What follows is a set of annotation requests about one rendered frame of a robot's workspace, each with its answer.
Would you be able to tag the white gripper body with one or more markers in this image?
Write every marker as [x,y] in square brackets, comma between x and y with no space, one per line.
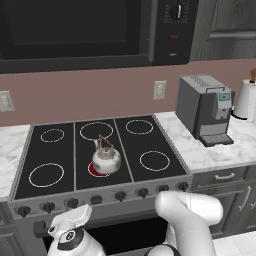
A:
[74,215]

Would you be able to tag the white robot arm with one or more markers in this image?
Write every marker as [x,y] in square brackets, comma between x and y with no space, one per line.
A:
[195,216]

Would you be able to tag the black stove knob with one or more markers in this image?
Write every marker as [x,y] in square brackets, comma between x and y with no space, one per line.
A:
[120,195]
[182,185]
[24,211]
[163,188]
[96,199]
[48,207]
[143,192]
[72,202]

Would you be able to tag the silver kettle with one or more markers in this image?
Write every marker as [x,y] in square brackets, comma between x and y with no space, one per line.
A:
[106,160]

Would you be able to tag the black stove with hob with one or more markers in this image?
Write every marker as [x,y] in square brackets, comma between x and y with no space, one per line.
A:
[50,150]

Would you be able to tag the black oven door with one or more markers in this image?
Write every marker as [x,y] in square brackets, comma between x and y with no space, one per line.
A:
[130,235]

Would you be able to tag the grey drawer front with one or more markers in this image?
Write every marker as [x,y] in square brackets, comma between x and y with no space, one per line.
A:
[206,181]
[6,240]

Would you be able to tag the grey base cupboard door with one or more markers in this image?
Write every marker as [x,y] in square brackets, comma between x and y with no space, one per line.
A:
[252,220]
[230,213]

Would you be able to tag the grey coffee machine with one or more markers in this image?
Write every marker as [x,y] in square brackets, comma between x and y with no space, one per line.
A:
[203,110]

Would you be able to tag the black microwave oven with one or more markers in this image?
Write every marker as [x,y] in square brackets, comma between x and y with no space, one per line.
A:
[73,30]

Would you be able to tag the white paper towel roll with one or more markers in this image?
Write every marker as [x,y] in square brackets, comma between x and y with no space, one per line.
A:
[245,100]

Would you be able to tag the brown paper towel holder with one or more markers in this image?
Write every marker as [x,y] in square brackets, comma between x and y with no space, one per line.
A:
[253,75]

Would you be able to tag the black microwave dial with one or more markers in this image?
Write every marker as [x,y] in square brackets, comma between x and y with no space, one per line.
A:
[177,10]

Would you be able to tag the white wall outlet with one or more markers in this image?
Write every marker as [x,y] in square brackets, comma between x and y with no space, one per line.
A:
[160,90]
[6,101]

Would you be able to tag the grey wall cupboard door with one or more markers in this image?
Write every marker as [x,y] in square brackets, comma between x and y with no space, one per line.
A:
[230,20]

